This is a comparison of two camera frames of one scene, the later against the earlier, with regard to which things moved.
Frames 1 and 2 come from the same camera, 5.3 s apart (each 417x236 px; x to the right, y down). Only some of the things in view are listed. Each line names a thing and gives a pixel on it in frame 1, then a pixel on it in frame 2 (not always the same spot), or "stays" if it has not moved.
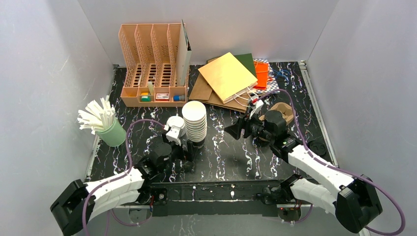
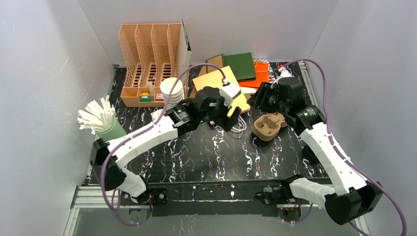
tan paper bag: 228,77 → 214,79
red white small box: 162,97 stays
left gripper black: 186,151 → 224,114
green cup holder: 114,135 stays
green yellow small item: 145,97 stays
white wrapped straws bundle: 95,116 stays
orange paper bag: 261,73 stays
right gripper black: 245,126 → 264,99
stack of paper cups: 194,115 → 166,86
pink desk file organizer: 150,53 stays
